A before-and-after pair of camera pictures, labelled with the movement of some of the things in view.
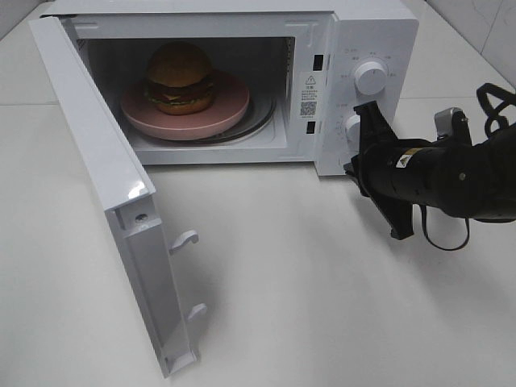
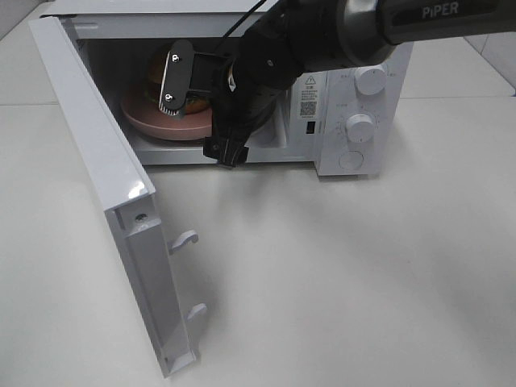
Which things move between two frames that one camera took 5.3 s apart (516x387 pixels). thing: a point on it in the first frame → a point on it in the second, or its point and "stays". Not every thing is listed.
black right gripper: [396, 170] → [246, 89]
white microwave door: [126, 191] stays
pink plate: [230, 99] stays
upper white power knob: [370, 78] stays
